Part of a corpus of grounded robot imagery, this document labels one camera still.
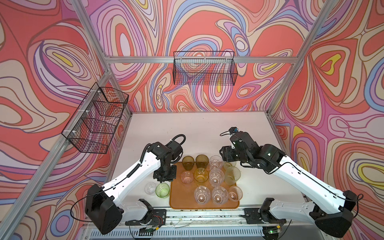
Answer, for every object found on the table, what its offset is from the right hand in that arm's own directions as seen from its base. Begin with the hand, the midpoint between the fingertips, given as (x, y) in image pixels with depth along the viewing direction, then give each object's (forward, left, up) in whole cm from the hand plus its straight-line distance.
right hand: (226, 154), depth 72 cm
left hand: (-8, +28, -9) cm, 30 cm away
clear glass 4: (-13, +3, -21) cm, 25 cm away
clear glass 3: (-12, +12, -21) cm, 27 cm away
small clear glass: (-9, +40, -17) cm, 45 cm away
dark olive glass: (+5, +11, -17) cm, 21 cm away
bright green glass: (-10, +34, -20) cm, 41 cm away
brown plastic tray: (-13, +23, -21) cm, 34 cm away
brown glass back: (+5, +19, -17) cm, 26 cm away
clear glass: (+7, +2, -21) cm, 22 cm away
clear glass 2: (-3, +3, -21) cm, 22 cm away
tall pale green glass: (-3, -6, -19) cm, 20 cm away
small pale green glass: (-2, -4, -12) cm, 12 cm away
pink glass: (-3, +21, -19) cm, 28 cm away
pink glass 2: (-13, -6, -21) cm, 25 cm away
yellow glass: (-2, +12, -20) cm, 24 cm away
